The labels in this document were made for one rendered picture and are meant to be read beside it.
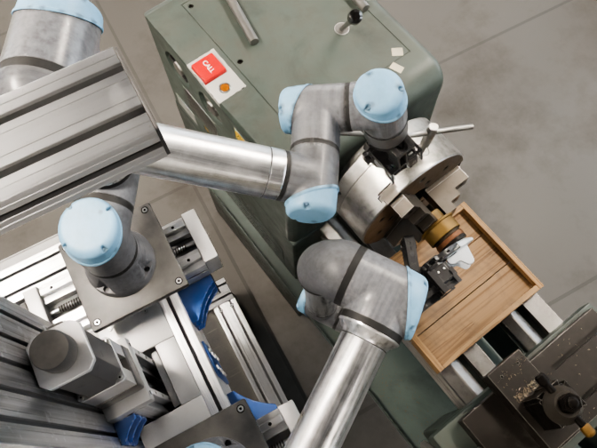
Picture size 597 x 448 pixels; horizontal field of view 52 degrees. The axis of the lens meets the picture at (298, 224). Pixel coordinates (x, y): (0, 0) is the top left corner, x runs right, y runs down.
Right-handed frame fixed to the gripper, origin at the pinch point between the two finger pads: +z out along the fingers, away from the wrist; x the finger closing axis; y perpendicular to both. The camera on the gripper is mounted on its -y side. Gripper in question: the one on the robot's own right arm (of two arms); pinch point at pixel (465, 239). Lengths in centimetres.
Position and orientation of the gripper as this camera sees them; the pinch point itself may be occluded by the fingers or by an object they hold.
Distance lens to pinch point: 148.5
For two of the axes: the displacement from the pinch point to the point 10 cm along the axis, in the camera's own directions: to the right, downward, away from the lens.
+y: 5.9, 7.5, -3.1
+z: 8.1, -5.6, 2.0
